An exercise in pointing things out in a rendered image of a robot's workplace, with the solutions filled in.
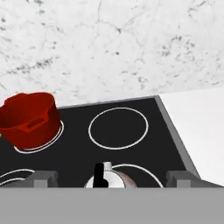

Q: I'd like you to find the black hob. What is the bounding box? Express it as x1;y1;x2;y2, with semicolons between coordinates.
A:
0;94;201;188

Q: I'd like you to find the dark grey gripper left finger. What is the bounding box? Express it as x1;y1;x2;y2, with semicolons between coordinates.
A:
6;170;60;188

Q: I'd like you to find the white kettle with black handle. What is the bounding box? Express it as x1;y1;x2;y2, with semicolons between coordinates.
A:
84;161;138;189

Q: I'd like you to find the red cooking pot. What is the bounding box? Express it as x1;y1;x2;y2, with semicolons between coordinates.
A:
0;92;62;151

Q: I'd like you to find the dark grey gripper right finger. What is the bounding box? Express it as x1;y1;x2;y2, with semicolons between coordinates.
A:
165;170;222;188

